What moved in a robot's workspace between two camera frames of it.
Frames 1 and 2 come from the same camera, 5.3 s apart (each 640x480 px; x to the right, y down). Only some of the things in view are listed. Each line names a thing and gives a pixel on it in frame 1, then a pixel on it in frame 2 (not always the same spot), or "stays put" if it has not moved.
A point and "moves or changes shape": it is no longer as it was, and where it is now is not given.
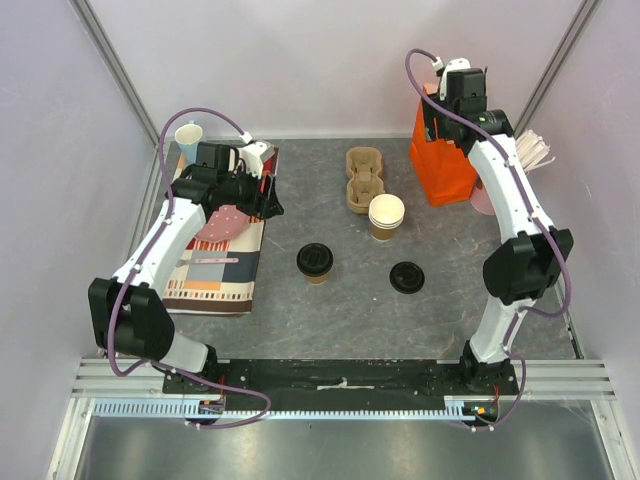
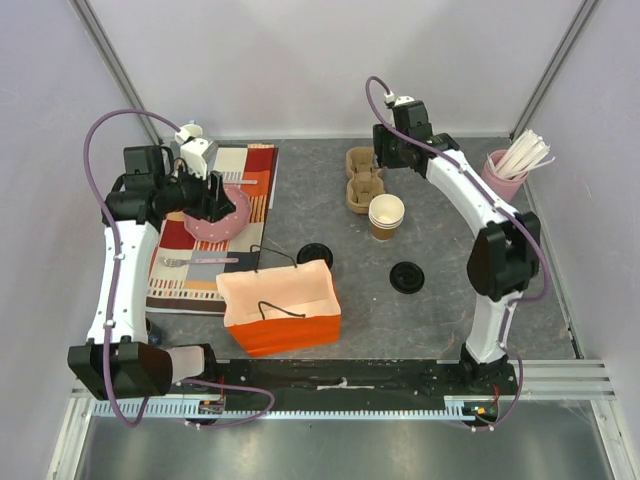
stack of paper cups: (385, 213) stays put
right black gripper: (432, 118) -> (381, 145)
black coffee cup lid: (314, 259) stays put
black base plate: (334, 384) stays put
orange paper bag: (446, 170) moves or changes shape
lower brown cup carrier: (360, 191) stays put
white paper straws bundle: (532, 150) stays put
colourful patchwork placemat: (219, 277) stays put
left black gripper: (272, 206) -> (216, 196)
